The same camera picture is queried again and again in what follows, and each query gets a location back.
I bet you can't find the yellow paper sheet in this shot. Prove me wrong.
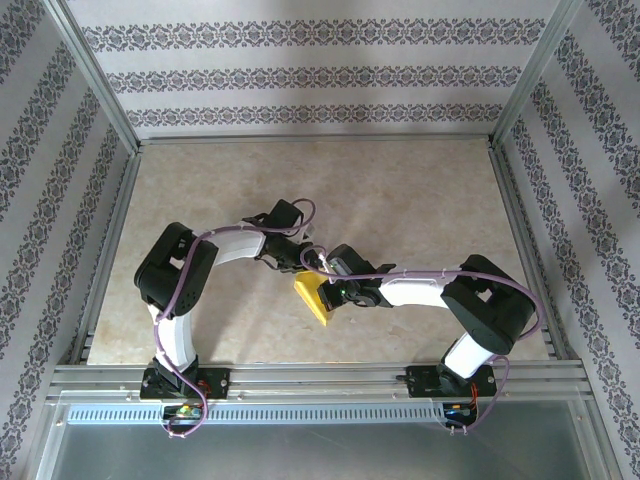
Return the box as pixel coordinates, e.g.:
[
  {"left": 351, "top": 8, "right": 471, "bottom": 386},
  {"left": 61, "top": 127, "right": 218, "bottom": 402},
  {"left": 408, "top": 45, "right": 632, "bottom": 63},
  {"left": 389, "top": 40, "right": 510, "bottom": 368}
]
[{"left": 292, "top": 269, "right": 342, "bottom": 328}]

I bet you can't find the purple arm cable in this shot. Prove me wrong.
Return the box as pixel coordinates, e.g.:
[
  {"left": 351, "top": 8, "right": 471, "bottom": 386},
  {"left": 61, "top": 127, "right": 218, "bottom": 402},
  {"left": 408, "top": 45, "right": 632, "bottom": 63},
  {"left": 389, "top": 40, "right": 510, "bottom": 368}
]
[
  {"left": 152, "top": 198, "right": 317, "bottom": 440},
  {"left": 299, "top": 244, "right": 544, "bottom": 437}
]

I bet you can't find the aluminium frame rail at bases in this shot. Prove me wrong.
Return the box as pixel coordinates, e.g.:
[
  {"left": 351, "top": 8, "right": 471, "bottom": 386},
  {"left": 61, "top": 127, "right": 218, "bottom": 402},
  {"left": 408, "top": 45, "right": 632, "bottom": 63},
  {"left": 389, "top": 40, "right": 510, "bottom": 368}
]
[{"left": 47, "top": 363, "right": 595, "bottom": 404}]

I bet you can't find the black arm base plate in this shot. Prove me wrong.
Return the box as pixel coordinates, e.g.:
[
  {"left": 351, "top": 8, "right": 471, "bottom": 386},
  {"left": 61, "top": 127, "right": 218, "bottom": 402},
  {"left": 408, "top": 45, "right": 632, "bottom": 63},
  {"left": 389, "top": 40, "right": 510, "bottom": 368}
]
[
  {"left": 406, "top": 364, "right": 500, "bottom": 400},
  {"left": 139, "top": 367, "right": 232, "bottom": 401}
]

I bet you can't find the aluminium rail along wall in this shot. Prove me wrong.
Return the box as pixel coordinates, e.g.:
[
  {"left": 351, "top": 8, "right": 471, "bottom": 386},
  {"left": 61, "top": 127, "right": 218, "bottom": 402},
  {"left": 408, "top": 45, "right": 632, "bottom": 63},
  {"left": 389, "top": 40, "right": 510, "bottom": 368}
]
[{"left": 138, "top": 132, "right": 496, "bottom": 147}]

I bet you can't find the small circuit board with wires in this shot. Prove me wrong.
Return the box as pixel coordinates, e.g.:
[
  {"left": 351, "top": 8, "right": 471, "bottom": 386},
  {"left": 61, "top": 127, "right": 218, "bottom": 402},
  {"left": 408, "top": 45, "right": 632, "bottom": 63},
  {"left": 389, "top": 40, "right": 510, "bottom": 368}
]
[
  {"left": 442, "top": 402, "right": 480, "bottom": 420},
  {"left": 160, "top": 403, "right": 207, "bottom": 422}
]

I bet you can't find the aluminium side rail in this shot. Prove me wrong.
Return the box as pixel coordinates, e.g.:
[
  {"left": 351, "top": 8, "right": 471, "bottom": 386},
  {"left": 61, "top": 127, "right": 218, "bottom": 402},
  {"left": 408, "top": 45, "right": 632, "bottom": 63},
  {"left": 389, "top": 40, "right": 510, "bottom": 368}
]
[
  {"left": 67, "top": 147, "right": 144, "bottom": 366},
  {"left": 488, "top": 142, "right": 584, "bottom": 364}
]

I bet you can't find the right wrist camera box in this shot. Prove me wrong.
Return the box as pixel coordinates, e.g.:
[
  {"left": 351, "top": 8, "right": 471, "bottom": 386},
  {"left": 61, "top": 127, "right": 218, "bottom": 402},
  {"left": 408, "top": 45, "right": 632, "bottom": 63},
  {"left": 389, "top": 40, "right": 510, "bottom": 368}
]
[{"left": 316, "top": 248, "right": 352, "bottom": 277}]

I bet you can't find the grey metal sheet panel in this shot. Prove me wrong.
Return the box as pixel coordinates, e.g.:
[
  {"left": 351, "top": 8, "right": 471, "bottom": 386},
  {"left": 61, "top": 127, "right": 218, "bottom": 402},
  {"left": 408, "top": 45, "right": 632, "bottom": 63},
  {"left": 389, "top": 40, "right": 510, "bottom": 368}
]
[{"left": 32, "top": 399, "right": 624, "bottom": 480}]

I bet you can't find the aluminium corner post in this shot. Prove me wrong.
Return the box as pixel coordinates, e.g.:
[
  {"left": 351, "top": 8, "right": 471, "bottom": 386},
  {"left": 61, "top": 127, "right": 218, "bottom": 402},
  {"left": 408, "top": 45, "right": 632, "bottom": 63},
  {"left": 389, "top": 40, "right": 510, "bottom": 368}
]
[
  {"left": 491, "top": 0, "right": 590, "bottom": 149},
  {"left": 42, "top": 0, "right": 143, "bottom": 154}
]

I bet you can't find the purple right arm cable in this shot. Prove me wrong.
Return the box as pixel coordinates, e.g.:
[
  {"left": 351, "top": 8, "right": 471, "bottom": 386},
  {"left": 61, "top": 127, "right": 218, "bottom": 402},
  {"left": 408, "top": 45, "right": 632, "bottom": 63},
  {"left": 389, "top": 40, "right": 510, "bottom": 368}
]
[{"left": 299, "top": 244, "right": 544, "bottom": 437}]

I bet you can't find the grey slotted cable duct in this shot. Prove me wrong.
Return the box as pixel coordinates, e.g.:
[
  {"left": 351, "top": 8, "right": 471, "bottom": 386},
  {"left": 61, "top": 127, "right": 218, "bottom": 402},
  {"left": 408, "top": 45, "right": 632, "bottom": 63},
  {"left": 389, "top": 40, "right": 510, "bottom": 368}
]
[{"left": 66, "top": 402, "right": 450, "bottom": 426}]

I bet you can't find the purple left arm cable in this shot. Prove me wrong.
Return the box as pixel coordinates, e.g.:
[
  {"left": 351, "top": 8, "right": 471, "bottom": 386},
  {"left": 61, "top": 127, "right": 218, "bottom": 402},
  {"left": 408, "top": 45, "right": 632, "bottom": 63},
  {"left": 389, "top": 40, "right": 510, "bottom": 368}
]
[{"left": 152, "top": 198, "right": 317, "bottom": 440}]

